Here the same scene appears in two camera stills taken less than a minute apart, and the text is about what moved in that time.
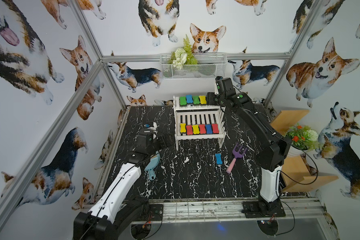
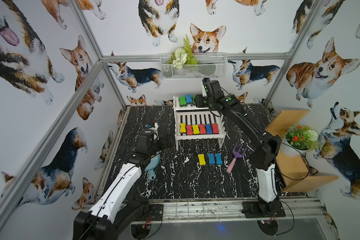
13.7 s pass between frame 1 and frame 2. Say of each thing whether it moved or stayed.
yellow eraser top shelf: moved
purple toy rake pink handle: stayed
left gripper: stayed
